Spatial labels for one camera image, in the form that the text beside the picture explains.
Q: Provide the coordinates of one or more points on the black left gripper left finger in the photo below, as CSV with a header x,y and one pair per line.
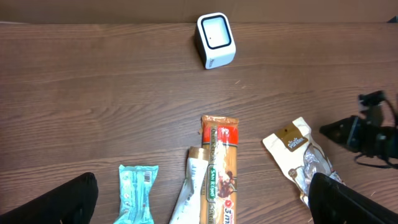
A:
x,y
73,202

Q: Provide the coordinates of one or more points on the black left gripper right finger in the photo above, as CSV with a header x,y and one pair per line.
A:
x,y
332,202

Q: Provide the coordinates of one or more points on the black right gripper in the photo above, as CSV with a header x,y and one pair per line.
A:
x,y
366,135

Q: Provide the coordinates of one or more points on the beige resealable pouch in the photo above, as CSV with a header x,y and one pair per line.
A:
x,y
298,156

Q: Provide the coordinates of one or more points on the teal snack bar wrapper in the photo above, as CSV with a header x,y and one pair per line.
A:
x,y
135,183

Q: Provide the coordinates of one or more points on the white tube with gold cap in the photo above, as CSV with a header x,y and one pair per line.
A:
x,y
187,208

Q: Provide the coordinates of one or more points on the orange spaghetti package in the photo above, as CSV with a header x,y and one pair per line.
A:
x,y
219,190

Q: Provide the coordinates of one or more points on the white barcode scanner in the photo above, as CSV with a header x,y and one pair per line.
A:
x,y
214,40

